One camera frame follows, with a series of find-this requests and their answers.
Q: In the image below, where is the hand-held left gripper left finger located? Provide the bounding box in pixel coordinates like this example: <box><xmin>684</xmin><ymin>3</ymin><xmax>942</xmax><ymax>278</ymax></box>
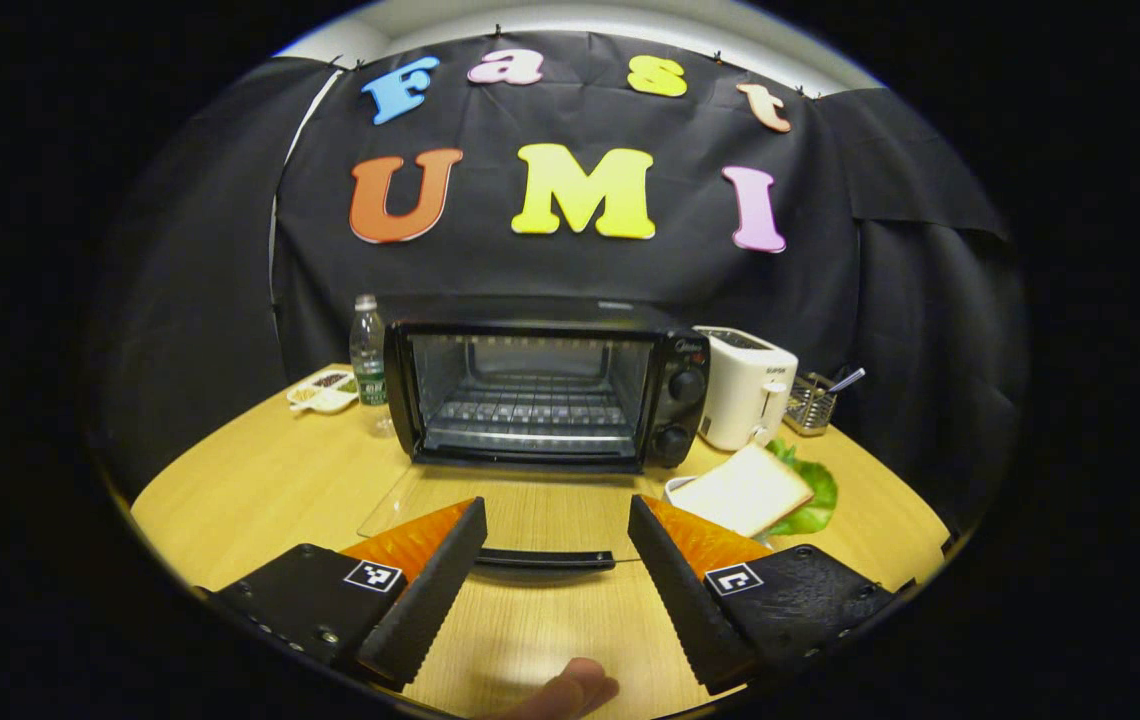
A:
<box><xmin>200</xmin><ymin>496</ymin><xmax>489</xmax><ymax>691</ymax></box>

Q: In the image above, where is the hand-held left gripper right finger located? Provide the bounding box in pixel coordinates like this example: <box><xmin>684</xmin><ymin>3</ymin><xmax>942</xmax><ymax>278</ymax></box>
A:
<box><xmin>626</xmin><ymin>494</ymin><xmax>899</xmax><ymax>698</ymax></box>

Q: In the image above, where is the lettuce sandwich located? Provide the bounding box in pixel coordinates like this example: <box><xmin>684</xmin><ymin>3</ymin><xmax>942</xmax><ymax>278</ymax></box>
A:
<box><xmin>670</xmin><ymin>438</ymin><xmax>840</xmax><ymax>539</ymax></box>

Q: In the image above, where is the black electric oven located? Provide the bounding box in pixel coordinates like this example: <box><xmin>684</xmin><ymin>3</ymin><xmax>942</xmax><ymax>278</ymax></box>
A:
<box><xmin>358</xmin><ymin>295</ymin><xmax>712</xmax><ymax>572</ymax></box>

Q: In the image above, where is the white toaster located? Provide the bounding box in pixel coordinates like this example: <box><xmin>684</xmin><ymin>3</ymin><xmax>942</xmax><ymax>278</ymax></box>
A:
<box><xmin>695</xmin><ymin>325</ymin><xmax>799</xmax><ymax>453</ymax></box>

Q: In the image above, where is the white sectioned snack dish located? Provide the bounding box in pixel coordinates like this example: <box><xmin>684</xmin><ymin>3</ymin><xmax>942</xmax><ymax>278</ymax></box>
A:
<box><xmin>287</xmin><ymin>370</ymin><xmax>361</xmax><ymax>416</ymax></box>

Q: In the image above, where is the clear plastic water bottle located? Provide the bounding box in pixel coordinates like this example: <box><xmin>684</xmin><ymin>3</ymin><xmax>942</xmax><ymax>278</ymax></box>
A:
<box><xmin>349</xmin><ymin>294</ymin><xmax>392</xmax><ymax>437</ymax></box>

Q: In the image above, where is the black backdrop cloth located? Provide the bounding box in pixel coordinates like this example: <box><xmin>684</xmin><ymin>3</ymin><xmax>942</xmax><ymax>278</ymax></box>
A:
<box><xmin>95</xmin><ymin>30</ymin><xmax>1031</xmax><ymax>531</ymax></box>

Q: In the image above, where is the wire mesh basket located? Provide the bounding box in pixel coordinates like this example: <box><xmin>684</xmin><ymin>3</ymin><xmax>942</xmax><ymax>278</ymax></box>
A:
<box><xmin>785</xmin><ymin>372</ymin><xmax>839</xmax><ymax>438</ymax></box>

